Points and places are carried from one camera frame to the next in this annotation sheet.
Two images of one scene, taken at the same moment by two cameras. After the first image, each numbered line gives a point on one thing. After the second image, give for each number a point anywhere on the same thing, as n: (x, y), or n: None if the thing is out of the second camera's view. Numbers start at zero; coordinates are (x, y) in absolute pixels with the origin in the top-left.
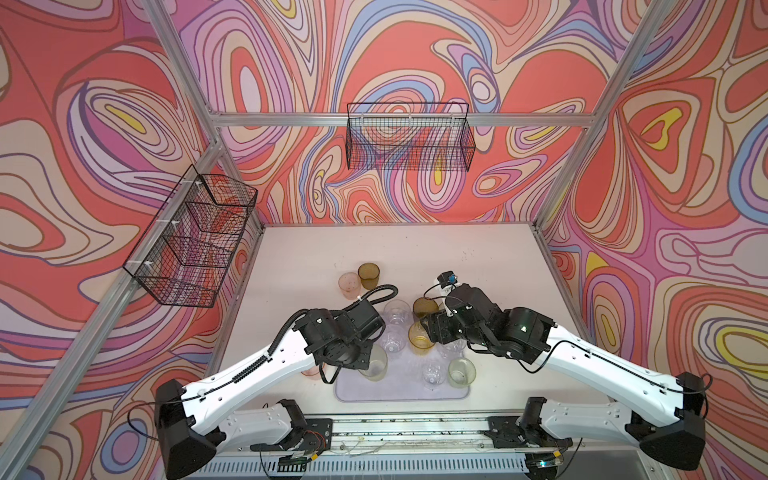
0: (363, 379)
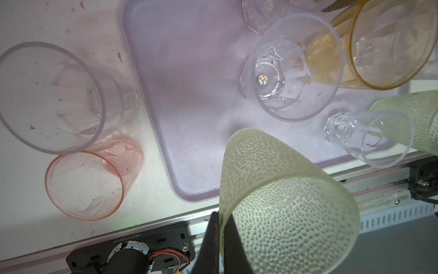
0: (187, 55)
